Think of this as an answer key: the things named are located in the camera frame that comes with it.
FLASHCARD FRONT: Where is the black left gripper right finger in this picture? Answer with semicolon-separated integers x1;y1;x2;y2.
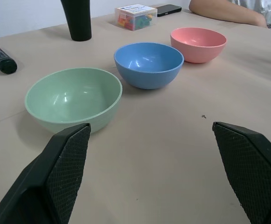
212;121;271;224

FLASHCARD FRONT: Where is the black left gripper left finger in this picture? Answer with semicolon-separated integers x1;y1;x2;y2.
0;122;91;224

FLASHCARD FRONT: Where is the green plastic bowl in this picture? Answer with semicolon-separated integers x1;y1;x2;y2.
24;67;123;134

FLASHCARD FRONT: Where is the black and red tool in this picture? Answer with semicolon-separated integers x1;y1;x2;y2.
0;40;18;75

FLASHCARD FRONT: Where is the red plastic bowl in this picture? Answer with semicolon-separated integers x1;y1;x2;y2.
170;27;227;64

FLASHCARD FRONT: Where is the blue plastic bowl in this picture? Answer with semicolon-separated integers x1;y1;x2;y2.
113;42;185;90

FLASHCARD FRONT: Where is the black tapered cup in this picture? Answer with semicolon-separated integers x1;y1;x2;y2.
60;0;92;42

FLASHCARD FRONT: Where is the black smartphone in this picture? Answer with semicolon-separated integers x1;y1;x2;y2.
154;4;182;18

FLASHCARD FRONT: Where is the clear box of coloured blocks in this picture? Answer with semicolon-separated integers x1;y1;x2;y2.
114;4;159;32

